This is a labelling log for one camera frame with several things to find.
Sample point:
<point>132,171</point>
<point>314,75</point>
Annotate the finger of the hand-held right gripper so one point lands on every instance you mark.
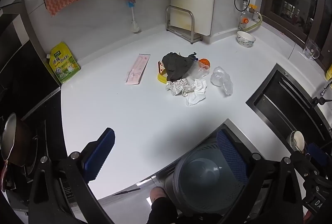
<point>316,152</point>

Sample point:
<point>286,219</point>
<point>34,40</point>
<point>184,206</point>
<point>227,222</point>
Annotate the metal faucet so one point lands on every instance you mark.
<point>321,99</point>

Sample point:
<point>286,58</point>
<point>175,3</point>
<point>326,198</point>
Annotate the orange capped gas fitting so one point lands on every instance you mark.
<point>245,21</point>

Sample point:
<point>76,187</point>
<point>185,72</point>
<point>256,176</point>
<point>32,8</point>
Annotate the metal cutting board rack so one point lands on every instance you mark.
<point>192,22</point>

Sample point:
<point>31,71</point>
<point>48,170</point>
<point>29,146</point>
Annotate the white patterned bowl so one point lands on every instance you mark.
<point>245,38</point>

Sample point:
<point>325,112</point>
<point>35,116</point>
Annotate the blue white bottle brush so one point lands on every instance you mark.
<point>133,19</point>

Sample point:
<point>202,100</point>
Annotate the clear glass mug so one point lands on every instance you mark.
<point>310,49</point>

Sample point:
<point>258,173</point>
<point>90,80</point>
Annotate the white tissue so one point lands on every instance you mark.
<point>195,95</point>

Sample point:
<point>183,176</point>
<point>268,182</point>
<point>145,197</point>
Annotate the yellow green seasoning pouch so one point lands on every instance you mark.
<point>63,63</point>

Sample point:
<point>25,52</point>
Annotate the orange mesh ball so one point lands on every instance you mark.
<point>204,61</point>

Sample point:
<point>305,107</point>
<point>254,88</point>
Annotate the printed snack wrapper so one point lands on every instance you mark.
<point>160,67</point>

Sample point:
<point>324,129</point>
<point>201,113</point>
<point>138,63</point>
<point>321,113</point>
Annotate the white paper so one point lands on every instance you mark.
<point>179,86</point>

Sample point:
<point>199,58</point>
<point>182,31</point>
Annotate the pink packet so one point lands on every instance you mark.
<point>137,70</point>

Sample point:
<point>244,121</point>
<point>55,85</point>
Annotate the dark grey cloth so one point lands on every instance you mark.
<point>176,64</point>

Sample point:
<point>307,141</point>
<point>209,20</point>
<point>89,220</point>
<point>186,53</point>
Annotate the yellow plastic container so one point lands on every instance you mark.
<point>161,79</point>

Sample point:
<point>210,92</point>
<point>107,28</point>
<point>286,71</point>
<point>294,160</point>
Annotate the clear plastic wrap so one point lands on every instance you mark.
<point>220,79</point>

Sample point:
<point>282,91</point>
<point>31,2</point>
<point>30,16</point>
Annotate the grey plastic trash bin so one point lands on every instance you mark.
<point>202,174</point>

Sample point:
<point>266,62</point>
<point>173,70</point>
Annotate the yellow bottle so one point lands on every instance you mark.
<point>329,73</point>

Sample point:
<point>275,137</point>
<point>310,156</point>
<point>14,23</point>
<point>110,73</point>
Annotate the black kitchen sink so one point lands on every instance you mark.
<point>280,104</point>

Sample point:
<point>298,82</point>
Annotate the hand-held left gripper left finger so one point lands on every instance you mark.
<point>101,150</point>

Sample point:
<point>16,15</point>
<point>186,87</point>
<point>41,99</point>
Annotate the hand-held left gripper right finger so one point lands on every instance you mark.
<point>230,155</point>

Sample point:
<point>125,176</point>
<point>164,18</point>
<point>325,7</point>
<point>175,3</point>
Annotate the brown cooking pot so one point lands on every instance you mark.
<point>18,141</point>

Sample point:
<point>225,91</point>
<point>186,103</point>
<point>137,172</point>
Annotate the black integrated stove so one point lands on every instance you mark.
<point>23,79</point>

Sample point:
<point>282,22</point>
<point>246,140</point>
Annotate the small white cup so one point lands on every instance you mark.
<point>298,139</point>

